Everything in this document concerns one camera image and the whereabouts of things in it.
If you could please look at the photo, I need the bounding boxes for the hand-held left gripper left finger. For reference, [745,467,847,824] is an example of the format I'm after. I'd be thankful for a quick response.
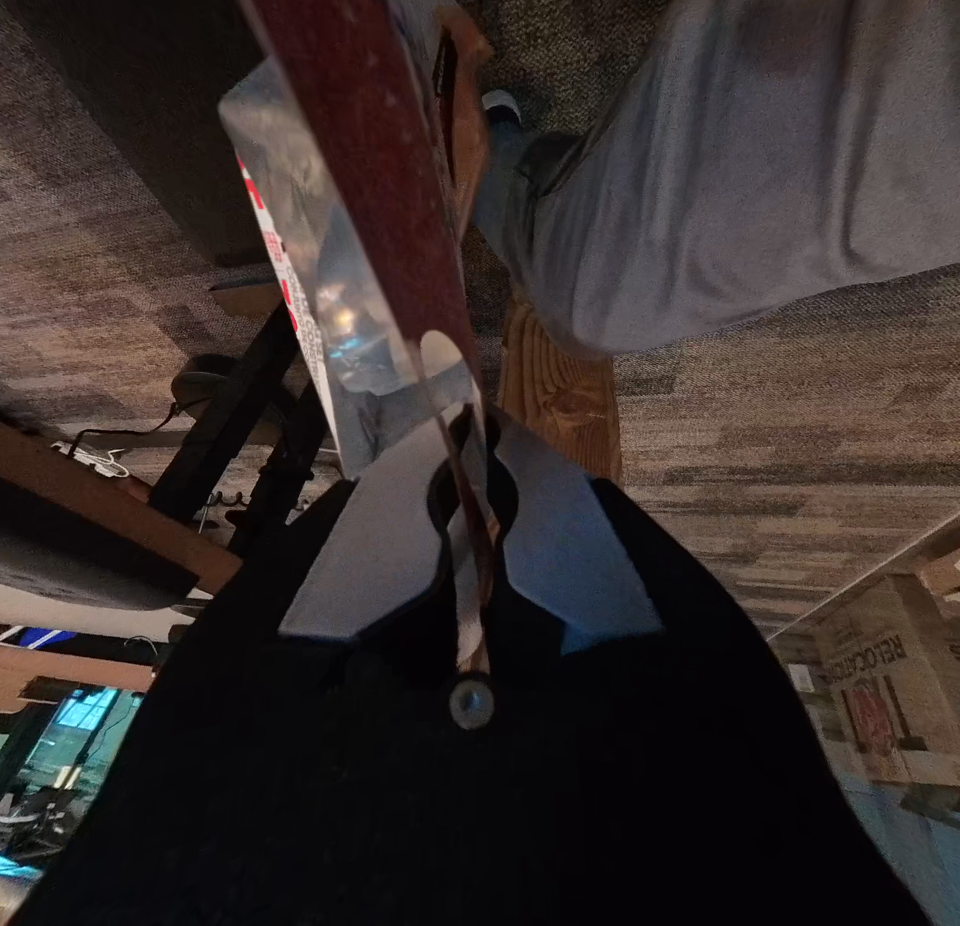
[279,407,470,687]

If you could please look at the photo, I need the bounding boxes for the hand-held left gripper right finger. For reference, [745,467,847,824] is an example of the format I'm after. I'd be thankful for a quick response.
[487,409,666,687]

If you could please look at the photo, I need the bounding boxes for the printed toy set bag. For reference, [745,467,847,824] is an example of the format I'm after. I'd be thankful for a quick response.
[216,0,500,676]

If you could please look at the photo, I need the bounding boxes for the wooden table leg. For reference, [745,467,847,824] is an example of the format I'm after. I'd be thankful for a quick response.
[496,296,625,486]

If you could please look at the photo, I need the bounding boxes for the cardboard box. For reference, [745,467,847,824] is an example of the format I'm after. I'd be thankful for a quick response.
[813,572,960,786]

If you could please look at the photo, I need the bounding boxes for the person's legs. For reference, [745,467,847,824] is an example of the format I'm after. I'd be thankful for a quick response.
[471,0,960,359]

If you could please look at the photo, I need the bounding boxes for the black table frame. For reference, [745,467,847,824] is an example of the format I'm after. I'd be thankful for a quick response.
[148,304,331,556]

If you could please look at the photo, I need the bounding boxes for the black cable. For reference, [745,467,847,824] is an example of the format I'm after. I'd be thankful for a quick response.
[66,397,192,458]

